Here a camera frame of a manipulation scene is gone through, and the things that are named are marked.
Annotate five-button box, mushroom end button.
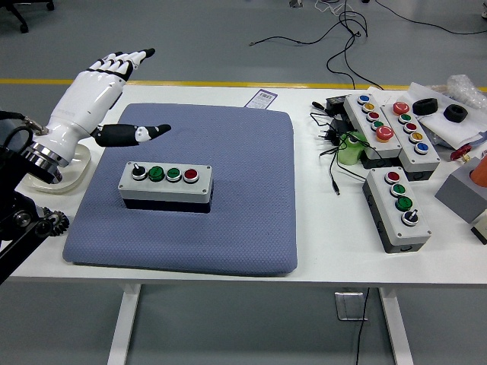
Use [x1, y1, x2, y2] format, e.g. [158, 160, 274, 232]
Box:
[381, 101, 441, 182]

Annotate grey block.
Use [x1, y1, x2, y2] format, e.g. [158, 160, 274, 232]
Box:
[434, 157, 487, 225]

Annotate green plastic holder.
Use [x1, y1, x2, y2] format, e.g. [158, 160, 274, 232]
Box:
[337, 131, 368, 167]

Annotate thin black floor cable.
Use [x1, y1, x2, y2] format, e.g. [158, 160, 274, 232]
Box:
[374, 0, 487, 37]

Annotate black cord with barrel plug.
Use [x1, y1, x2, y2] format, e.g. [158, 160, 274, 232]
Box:
[318, 144, 368, 197]

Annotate grey four-button control box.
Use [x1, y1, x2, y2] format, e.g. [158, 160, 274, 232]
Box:
[117, 161, 215, 216]
[361, 167, 433, 254]

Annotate black power brick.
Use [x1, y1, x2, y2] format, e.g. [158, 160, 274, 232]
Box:
[325, 94, 353, 116]

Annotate five-button box, blue end button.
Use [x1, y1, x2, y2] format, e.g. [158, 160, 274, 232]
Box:
[343, 93, 404, 170]

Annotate white table leg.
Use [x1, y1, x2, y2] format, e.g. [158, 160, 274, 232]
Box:
[106, 283, 142, 365]
[378, 287, 414, 365]

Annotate cream shallow dish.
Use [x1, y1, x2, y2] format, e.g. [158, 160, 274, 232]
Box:
[17, 143, 92, 195]

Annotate blue-grey textured mat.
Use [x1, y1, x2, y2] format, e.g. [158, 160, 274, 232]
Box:
[62, 102, 298, 278]

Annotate purple barcode label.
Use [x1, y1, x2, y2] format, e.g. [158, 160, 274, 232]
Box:
[244, 88, 279, 110]

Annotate white paper sheet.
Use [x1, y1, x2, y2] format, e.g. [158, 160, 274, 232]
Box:
[367, 81, 487, 148]

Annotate black office chair base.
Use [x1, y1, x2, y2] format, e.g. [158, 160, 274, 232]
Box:
[0, 0, 56, 34]

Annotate small white box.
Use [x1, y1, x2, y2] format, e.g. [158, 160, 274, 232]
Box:
[470, 214, 487, 245]

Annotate long black floor cable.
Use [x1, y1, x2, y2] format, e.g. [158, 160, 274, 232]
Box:
[249, 0, 385, 92]

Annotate orange cylinder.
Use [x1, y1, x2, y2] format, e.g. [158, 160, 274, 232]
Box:
[470, 155, 487, 188]

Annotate metal floor socket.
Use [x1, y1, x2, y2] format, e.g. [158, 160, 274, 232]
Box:
[334, 290, 369, 322]

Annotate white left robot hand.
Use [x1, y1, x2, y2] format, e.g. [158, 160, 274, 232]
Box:
[37, 47, 172, 168]

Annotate black foam ring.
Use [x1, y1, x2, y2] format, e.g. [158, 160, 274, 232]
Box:
[412, 97, 438, 115]
[443, 104, 469, 123]

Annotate black wall plug adapter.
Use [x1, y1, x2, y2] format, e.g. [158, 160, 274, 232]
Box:
[316, 117, 355, 148]

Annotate clear bubble wrap bag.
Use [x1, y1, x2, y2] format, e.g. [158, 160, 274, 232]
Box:
[431, 74, 487, 111]

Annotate black metal gear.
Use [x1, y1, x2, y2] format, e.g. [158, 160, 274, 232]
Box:
[37, 207, 71, 237]

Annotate black cable under table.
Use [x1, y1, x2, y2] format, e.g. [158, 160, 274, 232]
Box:
[353, 287, 371, 365]

